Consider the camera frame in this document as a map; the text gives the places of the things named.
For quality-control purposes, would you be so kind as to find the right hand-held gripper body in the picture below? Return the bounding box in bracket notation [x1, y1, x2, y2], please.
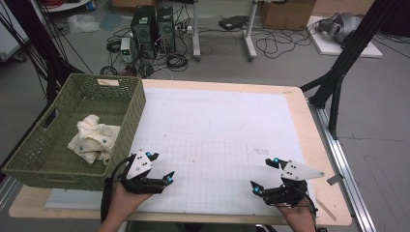
[264, 159, 326, 208]

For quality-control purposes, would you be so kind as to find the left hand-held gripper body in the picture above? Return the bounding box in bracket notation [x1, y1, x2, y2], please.
[117, 149, 165, 195]

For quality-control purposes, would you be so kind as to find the cream egg-print cloth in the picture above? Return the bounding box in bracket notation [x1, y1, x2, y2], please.
[67, 114, 122, 166]

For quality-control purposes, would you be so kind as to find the green woven basket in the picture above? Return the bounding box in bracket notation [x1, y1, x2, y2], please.
[0, 72, 147, 191]

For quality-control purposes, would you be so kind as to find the person's left hand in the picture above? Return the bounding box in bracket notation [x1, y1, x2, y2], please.
[108, 181, 153, 222]

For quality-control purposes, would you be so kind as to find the person's right hand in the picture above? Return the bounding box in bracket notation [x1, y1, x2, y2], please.
[276, 199, 318, 232]

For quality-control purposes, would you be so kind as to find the grey tape piece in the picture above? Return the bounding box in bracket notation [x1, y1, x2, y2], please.
[326, 173, 345, 187]

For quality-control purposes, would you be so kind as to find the thin wooden strip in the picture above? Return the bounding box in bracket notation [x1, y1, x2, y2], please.
[314, 196, 338, 222]

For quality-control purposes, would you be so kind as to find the white grid mat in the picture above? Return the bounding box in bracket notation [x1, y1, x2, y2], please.
[44, 86, 320, 218]

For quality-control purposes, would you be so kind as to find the white power supply box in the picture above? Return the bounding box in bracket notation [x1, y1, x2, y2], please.
[119, 37, 134, 65]

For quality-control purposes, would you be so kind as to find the white floor board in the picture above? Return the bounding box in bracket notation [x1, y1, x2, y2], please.
[306, 14, 385, 59]

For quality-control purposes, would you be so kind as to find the black computer tower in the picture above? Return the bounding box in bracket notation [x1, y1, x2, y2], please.
[130, 5, 159, 60]
[156, 5, 177, 54]

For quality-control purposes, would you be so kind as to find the teal sheet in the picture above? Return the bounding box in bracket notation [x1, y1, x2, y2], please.
[99, 9, 126, 33]

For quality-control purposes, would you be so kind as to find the black metal stand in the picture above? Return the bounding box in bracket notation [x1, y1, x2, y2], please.
[2, 0, 95, 107]
[299, 0, 400, 140]

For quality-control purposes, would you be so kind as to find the black flat case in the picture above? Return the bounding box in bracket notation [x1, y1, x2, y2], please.
[218, 14, 249, 32]

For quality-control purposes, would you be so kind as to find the brown cardboard box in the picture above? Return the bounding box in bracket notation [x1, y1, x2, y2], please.
[259, 0, 317, 31]

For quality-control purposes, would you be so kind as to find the clear plastic bag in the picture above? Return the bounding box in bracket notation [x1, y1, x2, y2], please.
[67, 13, 102, 35]

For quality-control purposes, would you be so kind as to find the grey rounded device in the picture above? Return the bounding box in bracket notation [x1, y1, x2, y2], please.
[315, 12, 365, 44]

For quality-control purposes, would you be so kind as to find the white round table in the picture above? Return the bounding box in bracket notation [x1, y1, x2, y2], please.
[38, 0, 95, 14]

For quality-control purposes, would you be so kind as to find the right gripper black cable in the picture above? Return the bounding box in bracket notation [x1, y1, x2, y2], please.
[301, 187, 327, 232]

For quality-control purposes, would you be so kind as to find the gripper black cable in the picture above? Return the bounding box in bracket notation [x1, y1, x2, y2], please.
[100, 154, 136, 224]
[301, 187, 327, 232]

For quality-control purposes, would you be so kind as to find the aluminium frame rail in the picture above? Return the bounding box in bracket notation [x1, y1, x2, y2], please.
[308, 101, 378, 232]
[0, 176, 21, 211]

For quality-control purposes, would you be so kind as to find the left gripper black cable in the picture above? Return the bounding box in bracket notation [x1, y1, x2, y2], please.
[100, 154, 136, 224]

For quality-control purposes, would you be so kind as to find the coiled black cable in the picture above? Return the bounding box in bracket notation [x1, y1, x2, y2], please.
[99, 65, 119, 77]
[105, 38, 123, 54]
[165, 52, 190, 73]

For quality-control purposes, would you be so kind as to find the loose black floor cable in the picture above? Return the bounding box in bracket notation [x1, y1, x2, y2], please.
[255, 27, 313, 60]

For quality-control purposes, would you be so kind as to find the white desk frame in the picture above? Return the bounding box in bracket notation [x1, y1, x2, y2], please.
[191, 0, 259, 62]

